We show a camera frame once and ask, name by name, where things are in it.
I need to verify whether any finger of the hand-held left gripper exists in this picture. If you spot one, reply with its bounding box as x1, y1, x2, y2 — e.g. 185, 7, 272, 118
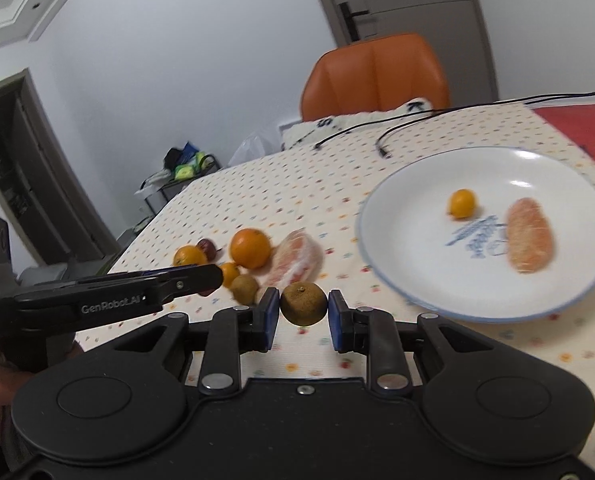
142, 263, 224, 307

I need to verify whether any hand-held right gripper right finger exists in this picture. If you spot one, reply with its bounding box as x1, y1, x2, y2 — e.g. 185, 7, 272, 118
327, 289, 503, 393

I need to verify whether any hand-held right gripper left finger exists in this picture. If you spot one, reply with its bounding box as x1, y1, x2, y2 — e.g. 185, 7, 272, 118
100, 287, 281, 395

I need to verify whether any medium orange tangerine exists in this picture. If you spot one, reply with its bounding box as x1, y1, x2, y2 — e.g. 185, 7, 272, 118
172, 244, 209, 268

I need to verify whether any large brown kiwi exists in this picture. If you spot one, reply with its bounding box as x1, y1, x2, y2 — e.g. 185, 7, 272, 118
280, 282, 327, 327

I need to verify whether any small orange kumquat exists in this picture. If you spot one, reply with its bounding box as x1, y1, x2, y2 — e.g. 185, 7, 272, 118
218, 261, 241, 289
447, 188, 478, 220

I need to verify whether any small brown kiwi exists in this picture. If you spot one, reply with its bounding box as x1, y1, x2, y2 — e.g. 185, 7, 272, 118
230, 274, 260, 307

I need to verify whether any large orange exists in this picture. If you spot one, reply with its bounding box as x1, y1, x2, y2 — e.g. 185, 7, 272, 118
228, 227, 272, 270

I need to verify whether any peeled pomelo segment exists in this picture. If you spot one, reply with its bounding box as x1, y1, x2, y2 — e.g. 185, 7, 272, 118
506, 197, 555, 274
262, 228, 325, 291

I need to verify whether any white plate with blue rim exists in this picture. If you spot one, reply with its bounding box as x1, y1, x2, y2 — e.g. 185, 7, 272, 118
356, 146, 595, 323

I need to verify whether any black metal rack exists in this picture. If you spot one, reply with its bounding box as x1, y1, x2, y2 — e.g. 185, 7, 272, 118
144, 162, 223, 216

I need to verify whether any green yellow packet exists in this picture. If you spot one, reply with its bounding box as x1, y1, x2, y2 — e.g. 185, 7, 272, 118
174, 155, 215, 181

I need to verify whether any black bag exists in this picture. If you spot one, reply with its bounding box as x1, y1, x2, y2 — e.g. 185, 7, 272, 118
164, 147, 188, 171

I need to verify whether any floral patterned tablecloth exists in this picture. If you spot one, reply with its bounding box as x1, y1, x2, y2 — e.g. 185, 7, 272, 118
72, 102, 595, 466

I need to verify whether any translucent plastic bag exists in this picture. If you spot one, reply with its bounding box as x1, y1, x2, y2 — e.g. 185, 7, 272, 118
227, 130, 283, 168

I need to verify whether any white knitted pillow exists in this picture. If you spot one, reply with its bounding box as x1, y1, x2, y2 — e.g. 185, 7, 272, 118
280, 97, 435, 151

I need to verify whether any orange leather chair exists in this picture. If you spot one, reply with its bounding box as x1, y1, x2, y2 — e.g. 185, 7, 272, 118
300, 33, 452, 122

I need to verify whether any red orange printed table mat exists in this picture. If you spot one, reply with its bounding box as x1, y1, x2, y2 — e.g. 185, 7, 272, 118
530, 102, 595, 181

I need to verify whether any dark doorway frame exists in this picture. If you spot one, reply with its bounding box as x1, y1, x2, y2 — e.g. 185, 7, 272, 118
0, 67, 120, 271

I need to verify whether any black cable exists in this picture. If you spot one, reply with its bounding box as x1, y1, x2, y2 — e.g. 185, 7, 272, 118
314, 87, 595, 150
377, 87, 595, 158

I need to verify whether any black door handle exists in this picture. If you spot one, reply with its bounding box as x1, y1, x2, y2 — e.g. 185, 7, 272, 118
340, 2, 371, 43

